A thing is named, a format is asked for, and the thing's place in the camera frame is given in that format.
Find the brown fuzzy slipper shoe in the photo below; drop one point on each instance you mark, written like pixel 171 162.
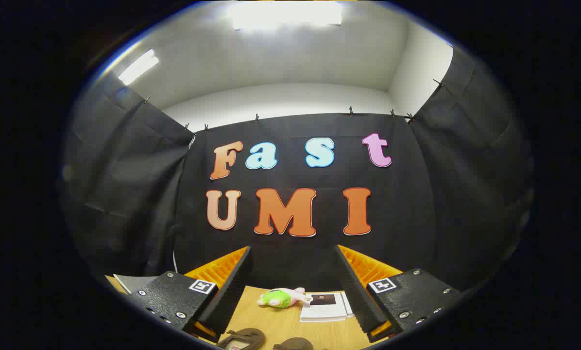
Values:
pixel 293 344
pixel 244 335

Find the black backdrop cloth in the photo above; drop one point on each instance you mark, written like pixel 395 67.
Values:
pixel 417 204

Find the plain white book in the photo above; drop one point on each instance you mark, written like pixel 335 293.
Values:
pixel 349 304

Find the ceiling light panel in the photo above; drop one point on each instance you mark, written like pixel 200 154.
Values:
pixel 137 67
pixel 285 14

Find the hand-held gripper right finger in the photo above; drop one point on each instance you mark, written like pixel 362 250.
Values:
pixel 356 291

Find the green and pink plush toy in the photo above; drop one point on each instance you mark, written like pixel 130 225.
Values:
pixel 278 297

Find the white book with dark photo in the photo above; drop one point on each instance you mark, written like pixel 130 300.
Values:
pixel 322 306

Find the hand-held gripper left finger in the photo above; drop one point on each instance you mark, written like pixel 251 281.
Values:
pixel 232 291

